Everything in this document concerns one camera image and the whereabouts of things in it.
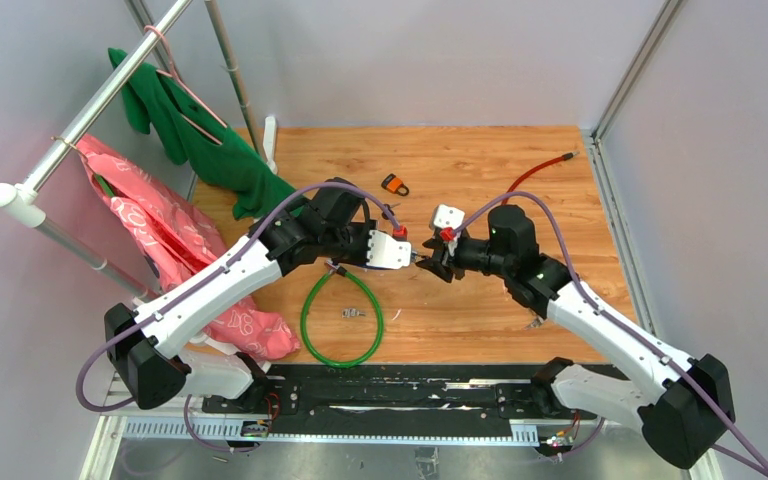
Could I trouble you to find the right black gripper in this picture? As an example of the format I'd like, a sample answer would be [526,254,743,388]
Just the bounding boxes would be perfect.
[416,230,514,282]

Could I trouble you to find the small silver cable keys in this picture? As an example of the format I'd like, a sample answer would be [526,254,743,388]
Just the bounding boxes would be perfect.
[341,308,366,318]

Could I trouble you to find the orange black padlock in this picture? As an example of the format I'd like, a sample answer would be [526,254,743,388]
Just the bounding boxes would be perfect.
[381,174,410,197]

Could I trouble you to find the red lock silver keys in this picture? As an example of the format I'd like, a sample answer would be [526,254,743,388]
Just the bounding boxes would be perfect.
[525,317,545,330]

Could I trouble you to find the red cable lock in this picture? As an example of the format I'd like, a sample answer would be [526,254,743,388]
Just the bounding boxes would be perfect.
[507,151,580,193]

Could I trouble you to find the black padlock keys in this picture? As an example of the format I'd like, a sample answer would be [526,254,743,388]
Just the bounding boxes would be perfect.
[381,204,397,220]

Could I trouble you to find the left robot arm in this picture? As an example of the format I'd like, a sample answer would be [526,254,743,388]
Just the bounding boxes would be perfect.
[76,178,385,413]

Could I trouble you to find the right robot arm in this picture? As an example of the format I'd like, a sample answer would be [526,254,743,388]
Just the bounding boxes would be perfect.
[417,204,735,469]

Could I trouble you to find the pink patterned garment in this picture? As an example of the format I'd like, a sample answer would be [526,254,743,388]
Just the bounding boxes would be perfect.
[77,134,301,361]

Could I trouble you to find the green cloth garment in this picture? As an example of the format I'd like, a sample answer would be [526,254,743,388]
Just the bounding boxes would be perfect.
[121,63,295,220]

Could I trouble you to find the white metal clothes rack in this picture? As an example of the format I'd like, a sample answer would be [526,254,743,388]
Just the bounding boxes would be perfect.
[0,0,278,303]

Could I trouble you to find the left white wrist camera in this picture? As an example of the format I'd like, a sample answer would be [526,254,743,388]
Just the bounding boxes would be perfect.
[365,230,412,270]

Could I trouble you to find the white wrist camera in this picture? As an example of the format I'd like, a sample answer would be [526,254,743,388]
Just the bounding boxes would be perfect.
[365,230,412,270]
[429,204,465,231]

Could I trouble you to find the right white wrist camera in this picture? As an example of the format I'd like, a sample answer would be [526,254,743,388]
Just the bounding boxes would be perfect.
[429,204,465,231]

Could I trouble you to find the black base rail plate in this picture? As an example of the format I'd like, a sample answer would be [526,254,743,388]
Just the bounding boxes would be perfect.
[112,361,601,444]

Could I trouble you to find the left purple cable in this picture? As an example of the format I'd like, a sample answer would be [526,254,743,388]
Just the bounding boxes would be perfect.
[75,182,408,455]

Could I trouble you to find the purple cable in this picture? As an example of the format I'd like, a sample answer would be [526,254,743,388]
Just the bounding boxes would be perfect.
[440,190,768,480]
[75,182,408,455]

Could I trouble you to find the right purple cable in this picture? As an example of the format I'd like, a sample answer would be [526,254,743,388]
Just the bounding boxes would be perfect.
[440,190,768,480]

